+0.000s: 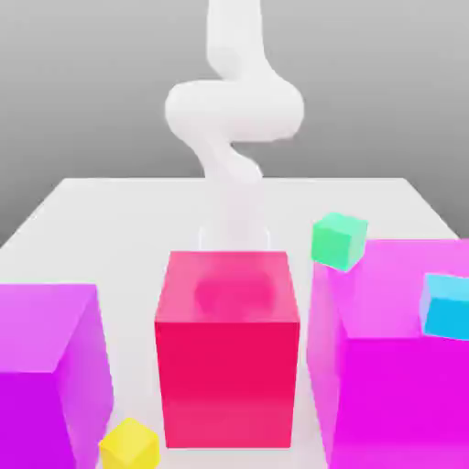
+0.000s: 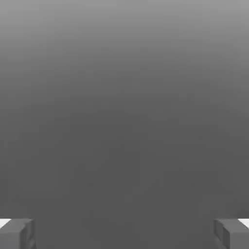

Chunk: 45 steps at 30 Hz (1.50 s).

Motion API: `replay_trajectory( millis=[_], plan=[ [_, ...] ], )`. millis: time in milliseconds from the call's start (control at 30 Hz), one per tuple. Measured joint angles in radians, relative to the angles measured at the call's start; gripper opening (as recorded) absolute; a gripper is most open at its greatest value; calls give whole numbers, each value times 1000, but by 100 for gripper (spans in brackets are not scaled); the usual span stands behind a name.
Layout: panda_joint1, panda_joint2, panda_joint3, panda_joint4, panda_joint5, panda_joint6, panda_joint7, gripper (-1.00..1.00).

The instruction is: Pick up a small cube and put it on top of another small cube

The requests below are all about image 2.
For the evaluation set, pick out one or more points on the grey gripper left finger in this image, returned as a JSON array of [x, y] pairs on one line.
[[13, 234]]

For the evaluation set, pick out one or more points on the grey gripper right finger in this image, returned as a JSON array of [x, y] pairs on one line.
[[234, 234]]

